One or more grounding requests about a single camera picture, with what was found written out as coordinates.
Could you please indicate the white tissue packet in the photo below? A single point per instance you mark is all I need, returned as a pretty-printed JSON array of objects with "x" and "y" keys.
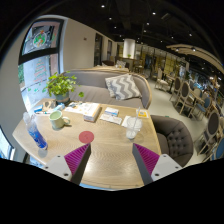
[{"x": 111, "y": 111}]

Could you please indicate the white tube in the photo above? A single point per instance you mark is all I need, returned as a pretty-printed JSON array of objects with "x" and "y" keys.
[{"x": 41, "y": 113}]

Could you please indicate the black-framed decorated window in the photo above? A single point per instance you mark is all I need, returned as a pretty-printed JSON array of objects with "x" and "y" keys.
[{"x": 40, "y": 50}]

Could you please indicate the grey white chevron cushion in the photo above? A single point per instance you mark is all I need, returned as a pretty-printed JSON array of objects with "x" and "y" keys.
[{"x": 122, "y": 86}]

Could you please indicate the green potted plant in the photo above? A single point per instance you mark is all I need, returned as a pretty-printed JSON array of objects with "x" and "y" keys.
[{"x": 60, "y": 85}]

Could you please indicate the flat round red coaster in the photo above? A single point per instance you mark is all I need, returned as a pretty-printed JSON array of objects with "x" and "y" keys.
[{"x": 86, "y": 137}]

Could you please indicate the grey curved sofa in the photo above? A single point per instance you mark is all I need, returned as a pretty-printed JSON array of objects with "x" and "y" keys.
[{"x": 93, "y": 91}]

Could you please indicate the yellow card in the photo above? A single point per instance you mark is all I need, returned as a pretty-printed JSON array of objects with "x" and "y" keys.
[{"x": 143, "y": 113}]

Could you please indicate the blue white small box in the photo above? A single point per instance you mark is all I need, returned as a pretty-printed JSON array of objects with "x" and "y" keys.
[{"x": 38, "y": 109}]

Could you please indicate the white paper napkin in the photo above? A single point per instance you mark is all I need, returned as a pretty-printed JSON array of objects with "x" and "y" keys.
[{"x": 126, "y": 120}]

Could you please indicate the brown cardboard stand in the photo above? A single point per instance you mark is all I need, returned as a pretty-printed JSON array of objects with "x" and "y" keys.
[{"x": 48, "y": 104}]

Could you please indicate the clear plastic cup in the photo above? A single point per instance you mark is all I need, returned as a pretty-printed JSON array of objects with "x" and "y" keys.
[{"x": 132, "y": 130}]

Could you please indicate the clear blue-labelled water bottle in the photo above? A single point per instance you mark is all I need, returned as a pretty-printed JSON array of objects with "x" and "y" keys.
[{"x": 36, "y": 135}]

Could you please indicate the light blue small box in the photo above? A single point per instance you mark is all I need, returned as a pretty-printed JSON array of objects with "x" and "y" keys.
[{"x": 60, "y": 107}]

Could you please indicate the white drinking straw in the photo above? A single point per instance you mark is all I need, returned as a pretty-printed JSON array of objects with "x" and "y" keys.
[{"x": 137, "y": 113}]

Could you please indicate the group of ceiling lights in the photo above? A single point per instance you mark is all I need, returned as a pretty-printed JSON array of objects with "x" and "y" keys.
[{"x": 146, "y": 24}]

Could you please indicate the white round column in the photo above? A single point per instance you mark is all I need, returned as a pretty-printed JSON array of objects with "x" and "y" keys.
[{"x": 129, "y": 48}]

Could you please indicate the pale green ceramic mug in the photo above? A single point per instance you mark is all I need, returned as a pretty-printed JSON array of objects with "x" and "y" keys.
[{"x": 56, "y": 120}]

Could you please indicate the group of dining chairs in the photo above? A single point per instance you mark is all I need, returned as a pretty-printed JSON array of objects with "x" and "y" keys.
[{"x": 185, "y": 91}]

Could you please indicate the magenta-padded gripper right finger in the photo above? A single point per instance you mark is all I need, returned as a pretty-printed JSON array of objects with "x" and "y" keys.
[{"x": 148, "y": 160}]

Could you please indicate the white printed paper sheet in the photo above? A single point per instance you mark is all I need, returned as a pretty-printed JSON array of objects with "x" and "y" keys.
[{"x": 111, "y": 119}]

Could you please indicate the grey tufted armchair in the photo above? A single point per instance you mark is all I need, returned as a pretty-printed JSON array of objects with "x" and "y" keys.
[{"x": 173, "y": 136}]

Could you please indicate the printed paper leaflet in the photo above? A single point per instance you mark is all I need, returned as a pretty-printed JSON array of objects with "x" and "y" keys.
[{"x": 75, "y": 108}]

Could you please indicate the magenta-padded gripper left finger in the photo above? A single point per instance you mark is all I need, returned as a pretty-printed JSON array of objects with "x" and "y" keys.
[{"x": 75, "y": 160}]

